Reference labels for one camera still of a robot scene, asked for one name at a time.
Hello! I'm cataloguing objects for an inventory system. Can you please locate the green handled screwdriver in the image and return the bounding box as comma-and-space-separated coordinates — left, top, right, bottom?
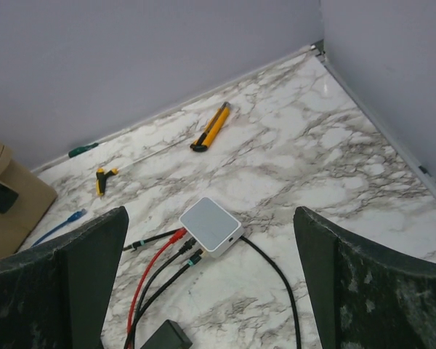
68, 143, 99, 159

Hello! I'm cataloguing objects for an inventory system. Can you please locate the black ethernet cable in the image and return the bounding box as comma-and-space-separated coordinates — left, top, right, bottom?
125, 238, 197, 349

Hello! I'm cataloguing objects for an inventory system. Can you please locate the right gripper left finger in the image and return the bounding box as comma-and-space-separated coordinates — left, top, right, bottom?
0, 206, 129, 348

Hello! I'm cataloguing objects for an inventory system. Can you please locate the black blue network switch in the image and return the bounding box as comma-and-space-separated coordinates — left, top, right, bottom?
141, 319, 193, 349

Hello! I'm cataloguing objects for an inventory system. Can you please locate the long black cable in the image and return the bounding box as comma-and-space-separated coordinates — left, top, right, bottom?
123, 229, 303, 349

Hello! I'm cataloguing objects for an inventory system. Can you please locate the white grey device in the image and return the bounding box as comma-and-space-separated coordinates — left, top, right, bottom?
179, 197, 243, 259

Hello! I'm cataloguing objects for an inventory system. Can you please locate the yellow utility knife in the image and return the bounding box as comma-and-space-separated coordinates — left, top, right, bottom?
190, 102, 230, 153

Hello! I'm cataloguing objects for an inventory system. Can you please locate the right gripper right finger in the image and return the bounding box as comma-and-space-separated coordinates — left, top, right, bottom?
293, 206, 436, 348

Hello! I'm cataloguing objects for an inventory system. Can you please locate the tan plastic toolbox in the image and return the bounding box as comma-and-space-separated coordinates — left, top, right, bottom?
0, 142, 57, 259

